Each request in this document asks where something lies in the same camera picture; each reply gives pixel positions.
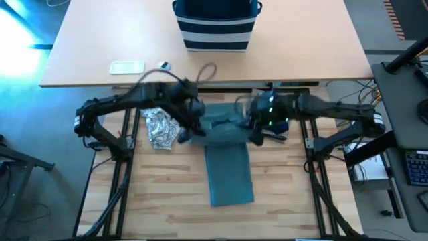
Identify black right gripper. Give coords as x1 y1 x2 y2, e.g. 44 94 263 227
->
245 92 298 147

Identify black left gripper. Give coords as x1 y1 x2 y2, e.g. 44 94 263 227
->
160 78 207 145

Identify beige khaki shorts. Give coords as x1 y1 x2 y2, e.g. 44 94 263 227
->
262 132 288 143

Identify white leaf-print cloth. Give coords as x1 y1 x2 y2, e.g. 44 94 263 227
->
140 107 184 151

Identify navy white striped fabric bin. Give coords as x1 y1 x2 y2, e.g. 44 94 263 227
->
171 0 263 53

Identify white smartphone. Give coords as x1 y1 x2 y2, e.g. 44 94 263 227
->
109 60 146 75

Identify black diagonal desk leg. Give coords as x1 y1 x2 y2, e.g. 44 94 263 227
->
344 130 397 167

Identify white box device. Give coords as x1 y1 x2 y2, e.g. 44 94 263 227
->
350 143 391 183

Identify light brown desk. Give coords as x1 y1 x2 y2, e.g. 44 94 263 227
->
39 0 374 88

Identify black side desk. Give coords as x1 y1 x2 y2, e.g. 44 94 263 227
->
370 62 428 234

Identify black keyboard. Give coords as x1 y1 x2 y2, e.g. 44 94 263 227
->
404 150 428 187

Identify grey metal stand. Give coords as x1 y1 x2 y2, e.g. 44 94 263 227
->
0 133 56 241

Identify black round base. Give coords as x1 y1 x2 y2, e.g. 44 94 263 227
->
417 98 428 126

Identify dark rug with orange stripes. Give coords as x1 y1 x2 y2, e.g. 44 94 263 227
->
383 0 428 41

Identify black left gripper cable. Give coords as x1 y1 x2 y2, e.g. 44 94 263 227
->
136 62 218 88

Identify black metal table frame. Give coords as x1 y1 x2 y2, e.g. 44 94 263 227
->
72 86 362 240

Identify yellow cable bundle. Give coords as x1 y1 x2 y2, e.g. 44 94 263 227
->
336 80 382 133

